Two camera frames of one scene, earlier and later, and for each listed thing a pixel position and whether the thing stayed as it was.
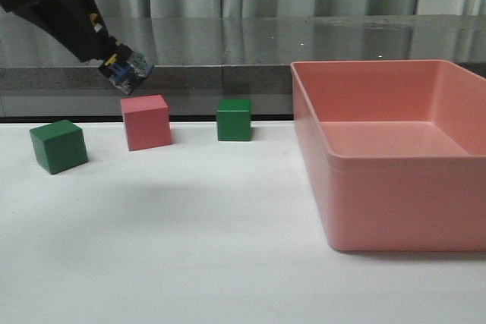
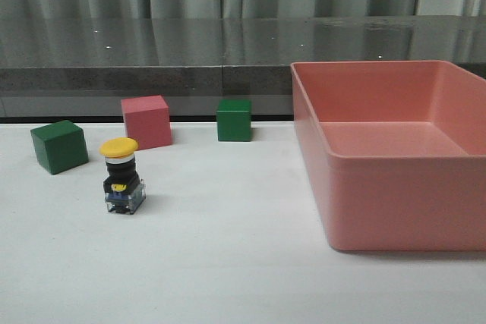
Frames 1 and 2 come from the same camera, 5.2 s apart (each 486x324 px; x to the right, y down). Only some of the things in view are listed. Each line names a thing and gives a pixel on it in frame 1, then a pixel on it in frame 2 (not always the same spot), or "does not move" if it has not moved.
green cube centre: [234, 118] does not move
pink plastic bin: [396, 151] does not move
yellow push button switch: [126, 69] -> [124, 190]
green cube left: [58, 146] does not move
